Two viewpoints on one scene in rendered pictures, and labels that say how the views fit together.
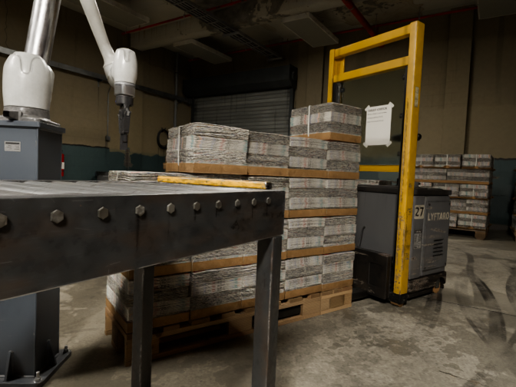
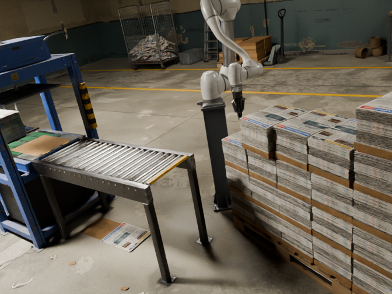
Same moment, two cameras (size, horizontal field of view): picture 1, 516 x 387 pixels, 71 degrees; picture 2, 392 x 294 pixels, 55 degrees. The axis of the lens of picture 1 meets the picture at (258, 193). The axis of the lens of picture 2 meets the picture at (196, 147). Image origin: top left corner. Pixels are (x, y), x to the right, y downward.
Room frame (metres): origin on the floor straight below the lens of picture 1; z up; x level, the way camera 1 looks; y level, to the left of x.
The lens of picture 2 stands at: (1.57, -2.16, 1.95)
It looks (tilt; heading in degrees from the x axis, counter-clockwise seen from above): 23 degrees down; 96
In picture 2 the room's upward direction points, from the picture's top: 10 degrees counter-clockwise
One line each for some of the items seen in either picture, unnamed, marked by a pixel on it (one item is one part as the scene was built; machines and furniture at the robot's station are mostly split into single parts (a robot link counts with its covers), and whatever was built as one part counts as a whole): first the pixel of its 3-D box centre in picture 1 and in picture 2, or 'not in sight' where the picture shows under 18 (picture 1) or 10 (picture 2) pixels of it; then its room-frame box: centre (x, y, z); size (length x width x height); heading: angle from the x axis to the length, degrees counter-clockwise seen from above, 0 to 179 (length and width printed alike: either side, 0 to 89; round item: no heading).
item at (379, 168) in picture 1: (368, 167); not in sight; (2.68, -0.81, 0.92); 0.57 x 0.01 x 0.05; 36
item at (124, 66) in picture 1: (124, 67); (236, 73); (1.67, 0.63, 1.30); 0.13 x 0.11 x 0.16; 29
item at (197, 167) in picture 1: (214, 168); (263, 146); (1.78, 0.22, 0.86); 0.29 x 0.16 x 0.04; 123
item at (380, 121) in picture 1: (368, 119); not in sight; (2.67, -0.79, 1.28); 0.57 x 0.01 x 0.65; 36
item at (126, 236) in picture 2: not in sight; (126, 235); (0.53, 0.55, 0.01); 0.37 x 0.28 x 0.01; 147
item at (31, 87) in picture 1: (28, 81); (210, 84); (1.45, 0.93, 1.17); 0.18 x 0.16 x 0.22; 29
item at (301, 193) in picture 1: (225, 249); (297, 201); (1.98, 0.17, 0.42); 1.17 x 0.39 x 0.83; 126
